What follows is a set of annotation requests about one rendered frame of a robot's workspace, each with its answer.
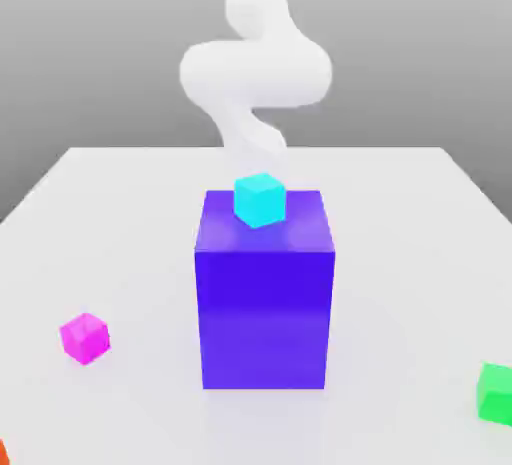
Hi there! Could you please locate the small cyan cube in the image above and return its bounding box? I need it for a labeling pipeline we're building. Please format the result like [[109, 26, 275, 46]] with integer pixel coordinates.
[[233, 171, 288, 230]]

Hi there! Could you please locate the small magenta cube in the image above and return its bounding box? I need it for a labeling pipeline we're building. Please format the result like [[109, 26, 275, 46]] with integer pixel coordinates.
[[58, 311, 112, 366]]

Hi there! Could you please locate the small green cube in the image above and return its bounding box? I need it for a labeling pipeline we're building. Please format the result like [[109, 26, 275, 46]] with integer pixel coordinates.
[[476, 361, 512, 428]]

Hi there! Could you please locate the large purple box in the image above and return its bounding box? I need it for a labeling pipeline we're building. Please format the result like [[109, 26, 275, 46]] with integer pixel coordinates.
[[194, 189, 336, 391]]

